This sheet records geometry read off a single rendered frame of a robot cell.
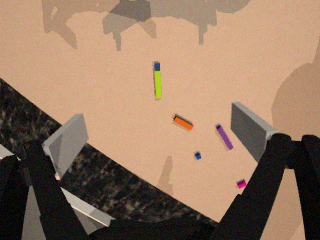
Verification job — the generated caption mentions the purple rod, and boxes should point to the purple rod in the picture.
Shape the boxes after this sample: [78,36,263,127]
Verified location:
[216,125,234,150]

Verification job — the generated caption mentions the orange rod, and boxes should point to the orange rod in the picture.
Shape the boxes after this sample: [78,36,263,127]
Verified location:
[173,116,194,130]

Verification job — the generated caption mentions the lime green rod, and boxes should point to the lime green rod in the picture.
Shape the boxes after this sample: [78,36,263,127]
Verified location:
[155,70,162,98]

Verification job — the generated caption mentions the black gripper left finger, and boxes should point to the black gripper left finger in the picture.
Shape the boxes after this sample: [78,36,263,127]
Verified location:
[0,113,91,240]

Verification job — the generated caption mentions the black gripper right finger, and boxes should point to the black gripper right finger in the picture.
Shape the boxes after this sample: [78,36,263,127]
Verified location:
[207,102,320,240]

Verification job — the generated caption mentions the small magenta block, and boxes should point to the small magenta block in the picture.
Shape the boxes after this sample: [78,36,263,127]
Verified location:
[237,180,246,189]

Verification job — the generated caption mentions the small blue block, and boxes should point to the small blue block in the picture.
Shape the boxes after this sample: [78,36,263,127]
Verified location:
[195,153,201,160]
[154,63,160,70]

